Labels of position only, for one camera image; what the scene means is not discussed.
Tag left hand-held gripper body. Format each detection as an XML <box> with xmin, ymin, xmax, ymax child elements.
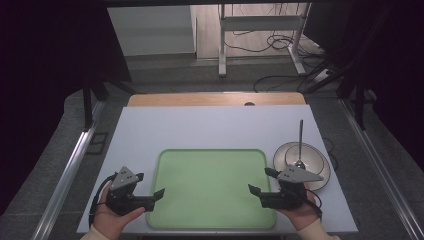
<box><xmin>105</xmin><ymin>165</ymin><xmax>156</xmax><ymax>217</ymax></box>

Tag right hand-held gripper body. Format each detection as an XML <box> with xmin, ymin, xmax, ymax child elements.
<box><xmin>259</xmin><ymin>165</ymin><xmax>325</xmax><ymax>211</ymax></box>

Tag person's right hand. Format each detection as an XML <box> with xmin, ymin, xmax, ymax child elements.
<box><xmin>279</xmin><ymin>189</ymin><xmax>323</xmax><ymax>232</ymax></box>

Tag person's left hand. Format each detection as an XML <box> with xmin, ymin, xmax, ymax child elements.
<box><xmin>92</xmin><ymin>184</ymin><xmax>147</xmax><ymax>235</ymax></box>

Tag green tray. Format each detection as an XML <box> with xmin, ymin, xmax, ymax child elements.
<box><xmin>145</xmin><ymin>148</ymin><xmax>278</xmax><ymax>230</ymax></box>

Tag white bowl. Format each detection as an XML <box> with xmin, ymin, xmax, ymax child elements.
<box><xmin>284</xmin><ymin>143</ymin><xmax>325</xmax><ymax>176</ymax></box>

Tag metal spoon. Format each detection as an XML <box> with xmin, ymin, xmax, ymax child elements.
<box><xmin>294</xmin><ymin>119</ymin><xmax>307</xmax><ymax>170</ymax></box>

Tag white board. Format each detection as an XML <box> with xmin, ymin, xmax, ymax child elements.
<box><xmin>75</xmin><ymin>104</ymin><xmax>359</xmax><ymax>235</ymax></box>

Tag black stand leg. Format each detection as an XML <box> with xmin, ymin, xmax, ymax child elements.
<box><xmin>81</xmin><ymin>76</ymin><xmax>111</xmax><ymax>132</ymax></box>
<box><xmin>336</xmin><ymin>66</ymin><xmax>368</xmax><ymax>131</ymax></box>

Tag wooden table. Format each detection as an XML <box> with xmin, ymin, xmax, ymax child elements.
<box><xmin>127</xmin><ymin>92</ymin><xmax>308</xmax><ymax>108</ymax></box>

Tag white power strip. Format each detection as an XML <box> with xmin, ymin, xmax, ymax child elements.
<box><xmin>309</xmin><ymin>68</ymin><xmax>334</xmax><ymax>86</ymax></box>

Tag black curtain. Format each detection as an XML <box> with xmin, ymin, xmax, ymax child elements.
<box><xmin>0</xmin><ymin>0</ymin><xmax>133</xmax><ymax>216</ymax></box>
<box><xmin>303</xmin><ymin>0</ymin><xmax>424</xmax><ymax>171</ymax></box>

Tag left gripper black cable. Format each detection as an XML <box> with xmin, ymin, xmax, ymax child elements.
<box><xmin>87</xmin><ymin>172</ymin><xmax>118</xmax><ymax>228</ymax></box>

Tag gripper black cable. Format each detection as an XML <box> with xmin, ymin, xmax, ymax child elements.
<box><xmin>301</xmin><ymin>188</ymin><xmax>324</xmax><ymax>219</ymax></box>
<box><xmin>87</xmin><ymin>172</ymin><xmax>118</xmax><ymax>228</ymax></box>

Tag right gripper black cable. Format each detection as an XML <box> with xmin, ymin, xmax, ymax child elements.
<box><xmin>301</xmin><ymin>188</ymin><xmax>324</xmax><ymax>219</ymax></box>

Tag black floor bracket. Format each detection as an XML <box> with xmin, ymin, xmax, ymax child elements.
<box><xmin>85</xmin><ymin>131</ymin><xmax>110</xmax><ymax>156</ymax></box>

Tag metal floor rail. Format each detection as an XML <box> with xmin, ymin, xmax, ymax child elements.
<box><xmin>338</xmin><ymin>98</ymin><xmax>424</xmax><ymax>240</ymax></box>
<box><xmin>30</xmin><ymin>99</ymin><xmax>108</xmax><ymax>240</ymax></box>

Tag thin black cable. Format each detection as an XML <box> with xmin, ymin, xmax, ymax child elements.
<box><xmin>322</xmin><ymin>136</ymin><xmax>339</xmax><ymax>171</ymax></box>

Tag black floor cables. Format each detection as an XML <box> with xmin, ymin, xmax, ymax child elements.
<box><xmin>222</xmin><ymin>3</ymin><xmax>338</xmax><ymax>94</ymax></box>

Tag white wall panel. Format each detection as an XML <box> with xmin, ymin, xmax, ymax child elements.
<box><xmin>107</xmin><ymin>4</ymin><xmax>197</xmax><ymax>58</ymax></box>

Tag white desk frame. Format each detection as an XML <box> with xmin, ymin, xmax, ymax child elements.
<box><xmin>217</xmin><ymin>3</ymin><xmax>313</xmax><ymax>78</ymax></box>

